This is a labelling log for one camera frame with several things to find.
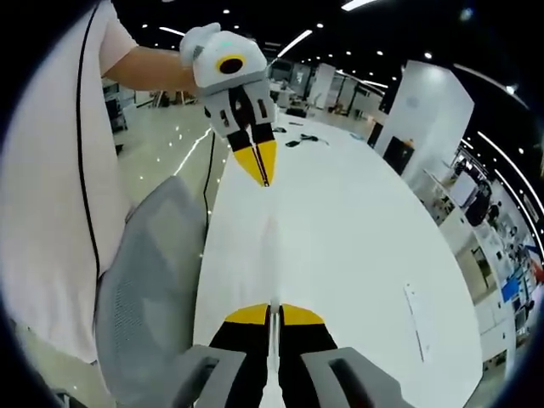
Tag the small dark object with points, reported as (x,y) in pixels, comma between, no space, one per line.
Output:
(296,124)

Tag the small black device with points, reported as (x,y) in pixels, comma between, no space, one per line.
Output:
(292,144)

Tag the grey mesh chair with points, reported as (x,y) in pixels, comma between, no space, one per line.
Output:
(144,276)

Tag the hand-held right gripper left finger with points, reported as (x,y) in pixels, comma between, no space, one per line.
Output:
(238,340)

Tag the black cabinet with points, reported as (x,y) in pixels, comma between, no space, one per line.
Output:
(398,155)

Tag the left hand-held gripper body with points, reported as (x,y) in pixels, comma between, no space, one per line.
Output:
(225,55)

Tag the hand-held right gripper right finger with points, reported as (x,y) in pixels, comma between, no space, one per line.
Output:
(310,340)

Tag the white pillar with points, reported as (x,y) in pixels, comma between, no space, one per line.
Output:
(429,115)

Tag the person in white shirt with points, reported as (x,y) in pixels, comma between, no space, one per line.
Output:
(47,170)

